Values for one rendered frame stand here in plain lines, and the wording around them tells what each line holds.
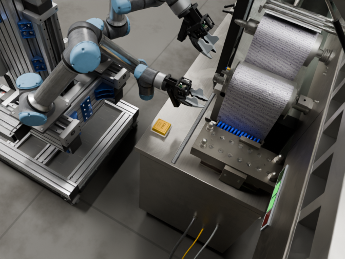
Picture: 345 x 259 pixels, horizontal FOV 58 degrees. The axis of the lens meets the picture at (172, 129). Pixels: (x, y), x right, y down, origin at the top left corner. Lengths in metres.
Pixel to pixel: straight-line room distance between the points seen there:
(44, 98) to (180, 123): 0.65
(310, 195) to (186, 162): 0.71
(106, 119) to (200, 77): 0.94
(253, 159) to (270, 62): 0.43
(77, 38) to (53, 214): 1.42
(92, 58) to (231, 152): 0.70
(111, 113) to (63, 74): 1.16
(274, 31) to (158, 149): 0.73
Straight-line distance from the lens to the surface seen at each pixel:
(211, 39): 1.29
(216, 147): 1.37
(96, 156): 2.26
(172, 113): 1.60
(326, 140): 1.01
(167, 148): 1.49
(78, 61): 1.27
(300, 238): 0.84
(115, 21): 1.84
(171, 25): 3.60
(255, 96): 1.28
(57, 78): 1.37
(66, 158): 2.30
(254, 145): 1.41
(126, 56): 1.51
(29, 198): 2.46
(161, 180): 1.63
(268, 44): 1.41
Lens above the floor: 2.18
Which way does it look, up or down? 56 degrees down
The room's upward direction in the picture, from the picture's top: 10 degrees clockwise
